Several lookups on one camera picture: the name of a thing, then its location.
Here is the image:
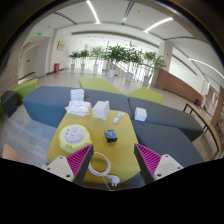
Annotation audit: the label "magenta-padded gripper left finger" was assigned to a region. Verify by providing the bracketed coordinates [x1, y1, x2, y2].
[44, 143, 95, 185]

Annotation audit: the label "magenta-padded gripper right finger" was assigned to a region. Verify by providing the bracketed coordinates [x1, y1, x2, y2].
[133, 142, 185, 185]

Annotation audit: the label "person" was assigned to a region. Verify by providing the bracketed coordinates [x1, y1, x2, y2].
[1, 143, 25, 163]

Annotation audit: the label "small white cube box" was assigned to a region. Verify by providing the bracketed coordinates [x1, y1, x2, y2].
[134, 106, 148, 122]

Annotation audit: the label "white wet wipes pack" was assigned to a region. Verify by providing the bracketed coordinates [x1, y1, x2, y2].
[64, 100, 93, 117]

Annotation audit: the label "long grey sofa block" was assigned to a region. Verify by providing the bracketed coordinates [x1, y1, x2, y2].
[21, 85, 134, 128]

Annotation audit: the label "small white tube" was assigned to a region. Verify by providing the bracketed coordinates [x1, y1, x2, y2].
[112, 111, 125, 124]

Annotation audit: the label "white cardboard box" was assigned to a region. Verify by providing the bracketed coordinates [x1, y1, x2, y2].
[92, 100, 111, 121]

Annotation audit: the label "yellow-green sofa block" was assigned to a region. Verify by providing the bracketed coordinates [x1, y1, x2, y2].
[78, 77, 124, 96]
[125, 86, 164, 105]

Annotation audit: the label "white tissue pack stack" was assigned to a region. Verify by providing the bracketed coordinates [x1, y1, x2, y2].
[69, 88, 85, 102]

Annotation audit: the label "black ottoman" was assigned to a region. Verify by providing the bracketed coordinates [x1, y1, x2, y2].
[0, 90, 18, 118]

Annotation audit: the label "lime green bench seat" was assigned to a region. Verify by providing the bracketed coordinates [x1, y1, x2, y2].
[0, 78, 39, 116]

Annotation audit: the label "row of potted plants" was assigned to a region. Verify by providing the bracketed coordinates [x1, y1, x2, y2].
[68, 41, 167, 88]

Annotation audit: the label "ceiling light strips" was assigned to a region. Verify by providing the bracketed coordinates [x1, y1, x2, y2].
[85, 0, 224, 79]

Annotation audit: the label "white power cable with plug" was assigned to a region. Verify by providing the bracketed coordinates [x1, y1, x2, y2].
[87, 151, 121, 191]

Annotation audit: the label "wooden bench with black frame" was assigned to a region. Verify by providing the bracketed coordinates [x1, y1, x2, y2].
[182, 101, 224, 158]

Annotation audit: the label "framed wall picture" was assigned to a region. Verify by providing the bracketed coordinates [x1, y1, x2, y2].
[56, 40, 67, 52]

